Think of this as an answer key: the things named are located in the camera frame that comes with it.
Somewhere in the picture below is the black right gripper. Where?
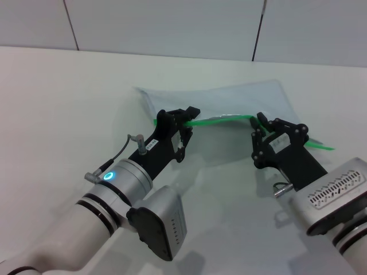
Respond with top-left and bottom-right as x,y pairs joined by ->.
250,111 -> 329,193

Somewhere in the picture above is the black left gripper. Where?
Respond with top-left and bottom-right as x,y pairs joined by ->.
127,106 -> 201,181

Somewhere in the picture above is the clear green-zipper document bag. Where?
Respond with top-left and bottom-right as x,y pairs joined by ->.
132,79 -> 335,152

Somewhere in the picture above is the left gripper cable metal plug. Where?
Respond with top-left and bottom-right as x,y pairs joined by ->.
84,133 -> 146,183

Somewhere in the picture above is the gripper cable metal plug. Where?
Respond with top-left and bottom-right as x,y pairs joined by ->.
84,133 -> 146,183
272,183 -> 294,198

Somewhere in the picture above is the right gripper cable metal plug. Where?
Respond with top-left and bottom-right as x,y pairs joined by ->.
272,183 -> 294,198

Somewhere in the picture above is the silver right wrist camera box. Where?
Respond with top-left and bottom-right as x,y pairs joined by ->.
288,156 -> 367,237

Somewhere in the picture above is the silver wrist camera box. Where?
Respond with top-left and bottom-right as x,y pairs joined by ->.
288,156 -> 367,237
126,185 -> 188,262

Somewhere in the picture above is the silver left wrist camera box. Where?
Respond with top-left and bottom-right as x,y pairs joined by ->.
126,185 -> 188,262

